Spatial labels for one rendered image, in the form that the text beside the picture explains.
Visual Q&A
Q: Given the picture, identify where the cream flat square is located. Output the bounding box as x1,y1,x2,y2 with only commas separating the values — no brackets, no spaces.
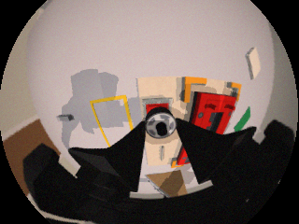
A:
247,48,261,79

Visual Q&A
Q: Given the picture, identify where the yellow rectangular outline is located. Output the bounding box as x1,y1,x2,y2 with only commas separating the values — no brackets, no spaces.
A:
90,94,134,147

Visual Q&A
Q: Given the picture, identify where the black toy wheel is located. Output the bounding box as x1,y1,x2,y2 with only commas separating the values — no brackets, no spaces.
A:
145,107,177,138

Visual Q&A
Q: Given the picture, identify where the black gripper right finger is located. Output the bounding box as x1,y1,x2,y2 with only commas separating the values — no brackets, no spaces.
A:
176,117,257,184

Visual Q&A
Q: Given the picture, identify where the green flat rectangle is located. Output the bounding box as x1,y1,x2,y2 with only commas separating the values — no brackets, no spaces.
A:
235,107,251,132

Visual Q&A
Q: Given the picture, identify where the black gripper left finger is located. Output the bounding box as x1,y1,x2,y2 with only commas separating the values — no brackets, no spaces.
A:
68,120,146,191

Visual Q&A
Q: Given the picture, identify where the red base with black post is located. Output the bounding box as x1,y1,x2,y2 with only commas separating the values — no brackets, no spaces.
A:
146,104,168,135

